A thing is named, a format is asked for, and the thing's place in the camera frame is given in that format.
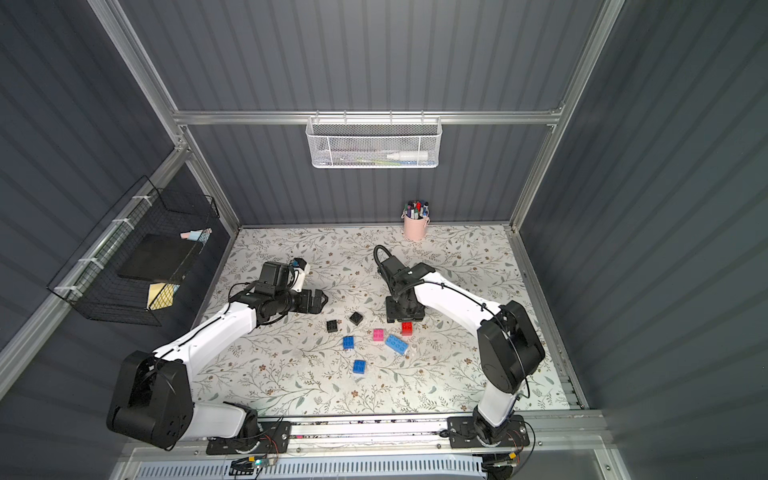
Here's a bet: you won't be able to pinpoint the light blue long lego brick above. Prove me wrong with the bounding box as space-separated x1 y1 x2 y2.
385 335 409 356

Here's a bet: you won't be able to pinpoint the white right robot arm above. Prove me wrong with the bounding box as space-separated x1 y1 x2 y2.
385 268 545 446

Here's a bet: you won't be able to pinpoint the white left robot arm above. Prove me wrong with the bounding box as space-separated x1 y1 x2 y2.
106 289 328 451

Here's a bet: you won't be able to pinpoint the blue lego brick lower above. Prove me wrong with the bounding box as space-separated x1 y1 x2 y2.
352 359 366 375

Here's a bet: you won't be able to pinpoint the pink metal pen bucket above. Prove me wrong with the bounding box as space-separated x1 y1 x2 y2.
403 216 430 242

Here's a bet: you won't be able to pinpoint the markers in bucket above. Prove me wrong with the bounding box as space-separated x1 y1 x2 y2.
402 200 430 220

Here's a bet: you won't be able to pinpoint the pastel sticky notes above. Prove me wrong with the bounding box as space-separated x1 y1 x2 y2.
180 228 212 243

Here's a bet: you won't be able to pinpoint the yellow sticky note pad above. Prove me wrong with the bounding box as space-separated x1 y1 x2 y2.
147 283 179 311

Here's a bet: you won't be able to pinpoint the black notebook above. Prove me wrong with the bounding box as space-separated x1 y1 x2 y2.
117 234 204 284

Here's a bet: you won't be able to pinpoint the white bottle in basket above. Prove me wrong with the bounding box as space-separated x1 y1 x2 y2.
387 151 429 163

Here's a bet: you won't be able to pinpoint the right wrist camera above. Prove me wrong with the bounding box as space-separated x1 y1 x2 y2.
373 245 436 299

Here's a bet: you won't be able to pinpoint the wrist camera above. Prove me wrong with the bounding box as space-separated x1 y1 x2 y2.
373 245 436 299
257 258 309 294

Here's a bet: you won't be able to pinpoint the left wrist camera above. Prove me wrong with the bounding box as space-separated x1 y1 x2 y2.
257 258 309 294

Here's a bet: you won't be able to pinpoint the white wire wall basket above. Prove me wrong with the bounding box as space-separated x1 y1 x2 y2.
305 118 443 169

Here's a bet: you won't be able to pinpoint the black wire side basket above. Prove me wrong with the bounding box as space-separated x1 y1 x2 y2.
47 183 219 326

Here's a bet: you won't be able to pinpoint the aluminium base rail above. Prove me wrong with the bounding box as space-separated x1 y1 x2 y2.
125 410 607 457

